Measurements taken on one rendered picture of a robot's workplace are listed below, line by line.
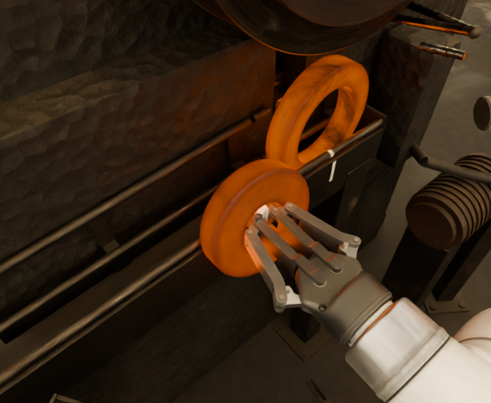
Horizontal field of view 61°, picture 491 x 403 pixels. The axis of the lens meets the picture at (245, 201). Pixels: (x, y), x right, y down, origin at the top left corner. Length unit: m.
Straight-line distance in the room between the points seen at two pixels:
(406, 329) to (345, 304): 0.06
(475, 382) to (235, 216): 0.27
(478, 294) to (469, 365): 1.03
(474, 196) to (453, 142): 1.02
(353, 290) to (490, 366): 0.13
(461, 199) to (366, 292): 0.48
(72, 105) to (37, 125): 0.04
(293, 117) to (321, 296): 0.21
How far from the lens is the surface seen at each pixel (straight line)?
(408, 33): 0.75
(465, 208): 0.88
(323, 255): 0.47
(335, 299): 0.43
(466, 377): 0.42
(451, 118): 2.05
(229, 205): 0.46
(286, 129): 0.53
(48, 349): 0.51
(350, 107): 0.64
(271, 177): 0.48
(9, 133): 0.44
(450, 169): 0.85
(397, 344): 0.42
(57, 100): 0.47
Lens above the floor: 1.12
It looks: 48 degrees down
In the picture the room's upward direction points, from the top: straight up
